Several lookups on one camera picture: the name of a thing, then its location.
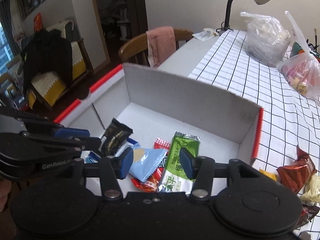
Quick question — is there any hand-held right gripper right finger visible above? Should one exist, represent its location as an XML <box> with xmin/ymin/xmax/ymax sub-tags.
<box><xmin>179</xmin><ymin>148</ymin><xmax>273</xmax><ymax>202</ymax></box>

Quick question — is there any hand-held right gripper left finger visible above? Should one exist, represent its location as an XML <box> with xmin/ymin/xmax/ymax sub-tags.
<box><xmin>62</xmin><ymin>147</ymin><xmax>134</xmax><ymax>201</ymax></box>

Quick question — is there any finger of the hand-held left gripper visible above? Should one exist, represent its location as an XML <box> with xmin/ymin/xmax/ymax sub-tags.
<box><xmin>0</xmin><ymin>107</ymin><xmax>90</xmax><ymax>139</ymax></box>
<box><xmin>23</xmin><ymin>131</ymin><xmax>102</xmax><ymax>155</ymax></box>

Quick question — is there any light blue sunburst snack packet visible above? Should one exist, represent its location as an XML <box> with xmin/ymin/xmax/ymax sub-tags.
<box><xmin>128</xmin><ymin>147</ymin><xmax>168</xmax><ymax>183</ymax></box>

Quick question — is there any green snack packet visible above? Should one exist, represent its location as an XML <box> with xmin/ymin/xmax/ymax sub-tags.
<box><xmin>157</xmin><ymin>131</ymin><xmax>201</xmax><ymax>193</ymax></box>

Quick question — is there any red snack packet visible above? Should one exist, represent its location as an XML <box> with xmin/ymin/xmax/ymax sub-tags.
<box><xmin>131</xmin><ymin>137</ymin><xmax>173</xmax><ymax>193</ymax></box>

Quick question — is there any black and gold snack packet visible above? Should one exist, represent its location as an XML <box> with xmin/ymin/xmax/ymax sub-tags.
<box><xmin>101</xmin><ymin>118</ymin><xmax>134</xmax><ymax>157</ymax></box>

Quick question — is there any red and white cardboard box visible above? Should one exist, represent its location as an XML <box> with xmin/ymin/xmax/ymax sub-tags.
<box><xmin>54</xmin><ymin>63</ymin><xmax>264</xmax><ymax>196</ymax></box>

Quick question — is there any maroon snack packet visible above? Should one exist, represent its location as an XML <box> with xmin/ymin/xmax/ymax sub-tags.
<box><xmin>276</xmin><ymin>146</ymin><xmax>317</xmax><ymax>194</ymax></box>

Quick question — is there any pale yellow snack packet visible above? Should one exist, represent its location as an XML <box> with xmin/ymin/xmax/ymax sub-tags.
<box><xmin>300</xmin><ymin>173</ymin><xmax>320</xmax><ymax>203</ymax></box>

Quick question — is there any dark brown triangular snack packet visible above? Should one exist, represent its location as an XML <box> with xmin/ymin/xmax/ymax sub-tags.
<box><xmin>295</xmin><ymin>203</ymin><xmax>320</xmax><ymax>231</ymax></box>

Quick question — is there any wooden armchair with yellow cushions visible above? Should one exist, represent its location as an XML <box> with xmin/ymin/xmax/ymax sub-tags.
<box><xmin>25</xmin><ymin>17</ymin><xmax>94</xmax><ymax>111</ymax></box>

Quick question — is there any black jacket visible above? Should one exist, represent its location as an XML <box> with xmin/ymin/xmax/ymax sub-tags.
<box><xmin>21</xmin><ymin>28</ymin><xmax>73</xmax><ymax>94</ymax></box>

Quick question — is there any wooden chair with curved back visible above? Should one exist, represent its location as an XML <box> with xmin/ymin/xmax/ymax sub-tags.
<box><xmin>118</xmin><ymin>27</ymin><xmax>194</xmax><ymax>68</ymax></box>

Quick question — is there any white checked tablecloth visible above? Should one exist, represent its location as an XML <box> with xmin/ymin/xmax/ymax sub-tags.
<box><xmin>188</xmin><ymin>29</ymin><xmax>320</xmax><ymax>240</ymax></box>

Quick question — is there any red hanging ornament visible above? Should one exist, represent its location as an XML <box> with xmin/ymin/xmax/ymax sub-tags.
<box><xmin>33</xmin><ymin>12</ymin><xmax>43</xmax><ymax>33</ymax></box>

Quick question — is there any pink towel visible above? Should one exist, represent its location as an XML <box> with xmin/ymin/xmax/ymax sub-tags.
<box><xmin>146</xmin><ymin>26</ymin><xmax>177</xmax><ymax>68</ymax></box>

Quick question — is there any dark wooden bookcase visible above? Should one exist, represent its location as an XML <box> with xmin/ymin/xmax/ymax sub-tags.
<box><xmin>88</xmin><ymin>0</ymin><xmax>148</xmax><ymax>71</ymax></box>

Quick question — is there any grey curtain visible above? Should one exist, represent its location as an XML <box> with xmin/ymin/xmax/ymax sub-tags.
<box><xmin>0</xmin><ymin>0</ymin><xmax>24</xmax><ymax>56</ymax></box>

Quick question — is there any flat paper packet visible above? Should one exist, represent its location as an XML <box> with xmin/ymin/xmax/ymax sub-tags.
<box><xmin>192</xmin><ymin>27</ymin><xmax>218</xmax><ymax>41</ymax></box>

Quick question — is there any pink plastic bag of food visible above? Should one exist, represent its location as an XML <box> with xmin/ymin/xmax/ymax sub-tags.
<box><xmin>276</xmin><ymin>11</ymin><xmax>320</xmax><ymax>97</ymax></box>

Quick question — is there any clear plastic bag with bowl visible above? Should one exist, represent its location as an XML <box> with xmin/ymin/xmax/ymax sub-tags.
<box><xmin>240</xmin><ymin>11</ymin><xmax>292</xmax><ymax>68</ymax></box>

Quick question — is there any orange folding basket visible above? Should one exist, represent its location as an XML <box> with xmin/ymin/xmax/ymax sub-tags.
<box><xmin>290</xmin><ymin>41</ymin><xmax>320</xmax><ymax>61</ymax></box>

